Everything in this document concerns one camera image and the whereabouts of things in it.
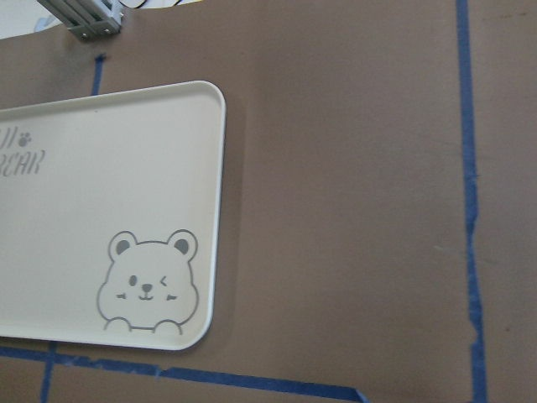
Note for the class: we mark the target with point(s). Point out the cream bear serving tray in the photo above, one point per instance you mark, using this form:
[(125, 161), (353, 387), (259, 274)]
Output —
[(109, 217)]

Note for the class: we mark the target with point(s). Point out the aluminium profile post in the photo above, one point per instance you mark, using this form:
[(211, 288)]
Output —
[(87, 19)]

